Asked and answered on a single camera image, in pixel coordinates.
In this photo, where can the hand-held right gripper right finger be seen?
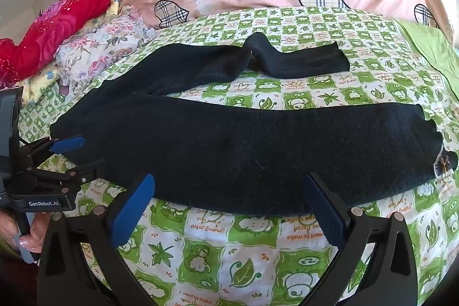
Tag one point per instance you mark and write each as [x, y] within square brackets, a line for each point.
[327, 214]

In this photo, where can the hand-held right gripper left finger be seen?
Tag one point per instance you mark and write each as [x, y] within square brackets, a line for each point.
[132, 211]

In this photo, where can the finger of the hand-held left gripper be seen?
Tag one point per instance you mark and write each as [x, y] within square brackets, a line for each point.
[84, 173]
[70, 144]

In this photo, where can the black pants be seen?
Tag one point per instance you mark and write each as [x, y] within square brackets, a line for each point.
[233, 155]

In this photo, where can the person's left hand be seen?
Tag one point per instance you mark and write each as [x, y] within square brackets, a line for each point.
[36, 232]

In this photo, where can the green printed bed sheet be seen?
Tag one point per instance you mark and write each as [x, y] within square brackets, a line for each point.
[222, 255]

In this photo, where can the floral ruffled pillow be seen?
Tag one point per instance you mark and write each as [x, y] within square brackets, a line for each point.
[107, 40]

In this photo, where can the red sequined cloth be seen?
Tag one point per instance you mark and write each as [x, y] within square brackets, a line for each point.
[53, 26]

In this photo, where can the plain green sheet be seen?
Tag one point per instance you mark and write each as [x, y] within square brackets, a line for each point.
[430, 44]

